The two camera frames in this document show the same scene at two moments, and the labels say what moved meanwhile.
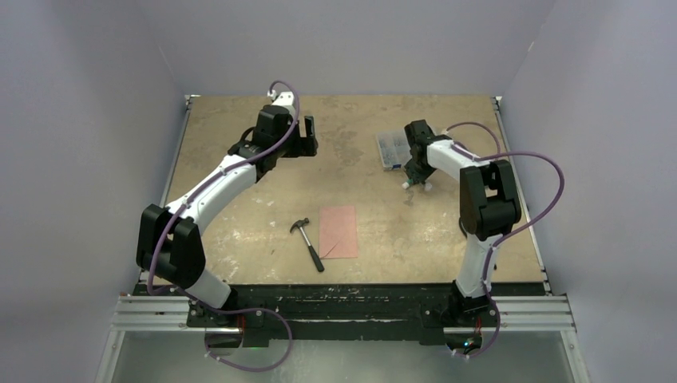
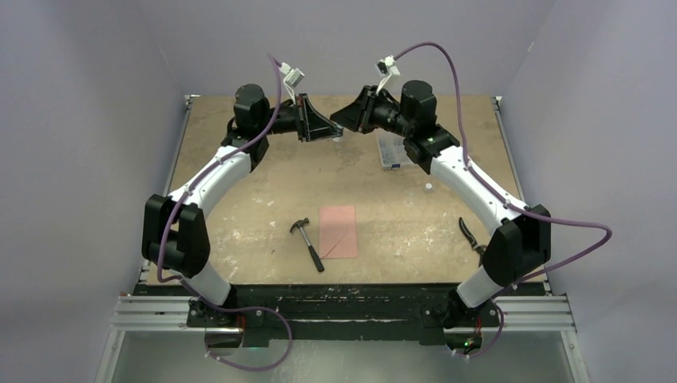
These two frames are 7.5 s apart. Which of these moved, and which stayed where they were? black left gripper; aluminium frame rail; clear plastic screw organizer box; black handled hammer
Moved: black left gripper
Stayed: clear plastic screw organizer box; aluminium frame rail; black handled hammer
